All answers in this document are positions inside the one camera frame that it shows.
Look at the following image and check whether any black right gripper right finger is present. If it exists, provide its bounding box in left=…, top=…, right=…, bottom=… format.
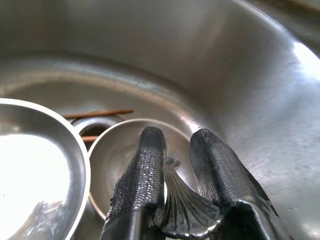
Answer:
left=189, top=128, right=292, bottom=240

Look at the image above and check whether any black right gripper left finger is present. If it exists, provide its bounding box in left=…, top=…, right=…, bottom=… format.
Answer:
left=99, top=126, right=168, bottom=240

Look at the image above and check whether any steel spoon with fan handle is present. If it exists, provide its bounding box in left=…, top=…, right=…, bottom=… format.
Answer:
left=154, top=157, right=225, bottom=240

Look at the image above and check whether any wooden chopstick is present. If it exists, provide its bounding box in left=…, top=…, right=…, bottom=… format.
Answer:
left=80, top=135, right=101, bottom=144
left=61, top=109, right=135, bottom=120

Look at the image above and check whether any round sink drain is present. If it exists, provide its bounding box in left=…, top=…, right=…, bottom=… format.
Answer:
left=72, top=116, right=113, bottom=145

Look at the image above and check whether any wide stainless steel bowl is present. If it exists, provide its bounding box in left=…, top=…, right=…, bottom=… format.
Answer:
left=0, top=98, right=91, bottom=240

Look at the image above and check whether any stainless steel sink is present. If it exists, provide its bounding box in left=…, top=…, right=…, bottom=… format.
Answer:
left=0, top=0, right=320, bottom=240

